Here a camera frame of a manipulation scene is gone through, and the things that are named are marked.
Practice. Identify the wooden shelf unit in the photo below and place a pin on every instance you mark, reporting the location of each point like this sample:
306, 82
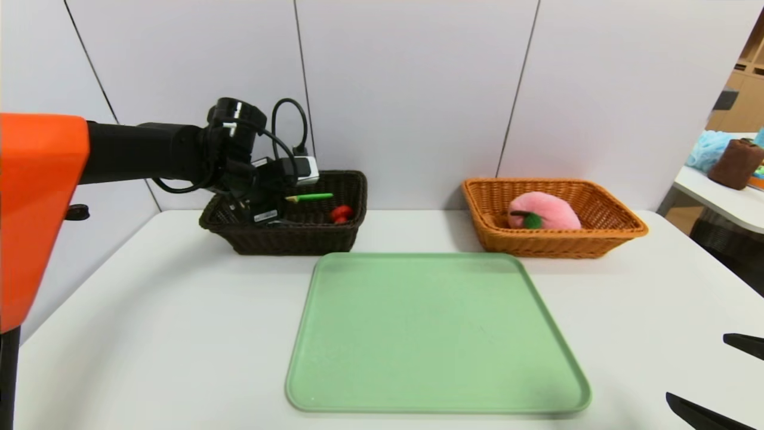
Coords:
746, 101

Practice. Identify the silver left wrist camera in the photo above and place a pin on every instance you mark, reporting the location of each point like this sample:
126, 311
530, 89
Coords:
307, 170

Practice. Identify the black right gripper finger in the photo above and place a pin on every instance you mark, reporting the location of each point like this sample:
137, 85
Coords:
704, 418
749, 346

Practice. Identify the light blue cloth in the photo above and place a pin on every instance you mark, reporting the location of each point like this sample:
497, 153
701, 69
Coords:
707, 149

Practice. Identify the teal object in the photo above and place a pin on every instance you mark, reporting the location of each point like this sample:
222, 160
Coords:
760, 138

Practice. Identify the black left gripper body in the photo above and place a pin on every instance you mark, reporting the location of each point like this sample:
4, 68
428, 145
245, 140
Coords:
263, 213

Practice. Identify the dark ribbed bin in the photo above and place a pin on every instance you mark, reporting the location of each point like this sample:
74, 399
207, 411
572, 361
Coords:
734, 251

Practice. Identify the dark grey box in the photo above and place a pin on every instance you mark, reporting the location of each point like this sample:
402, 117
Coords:
724, 100

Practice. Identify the dark brown wicker basket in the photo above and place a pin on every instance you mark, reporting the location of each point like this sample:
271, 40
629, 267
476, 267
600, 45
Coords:
298, 242

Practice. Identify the white side table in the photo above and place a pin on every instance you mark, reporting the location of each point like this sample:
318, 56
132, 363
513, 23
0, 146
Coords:
728, 206

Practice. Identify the light green plastic tray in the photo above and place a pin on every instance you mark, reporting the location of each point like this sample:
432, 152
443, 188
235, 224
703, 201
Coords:
436, 334

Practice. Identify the pink plush peach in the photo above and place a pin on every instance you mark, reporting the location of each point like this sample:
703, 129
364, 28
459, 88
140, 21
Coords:
552, 212

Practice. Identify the colourful box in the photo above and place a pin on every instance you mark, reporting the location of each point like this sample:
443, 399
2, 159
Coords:
758, 179

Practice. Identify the red rubber duck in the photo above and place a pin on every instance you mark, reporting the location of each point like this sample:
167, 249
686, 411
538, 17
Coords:
341, 212

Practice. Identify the brown rolled towel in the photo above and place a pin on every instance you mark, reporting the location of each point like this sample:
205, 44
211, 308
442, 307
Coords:
734, 167

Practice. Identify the orange wicker basket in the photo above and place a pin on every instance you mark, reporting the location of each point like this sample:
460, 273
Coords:
537, 242

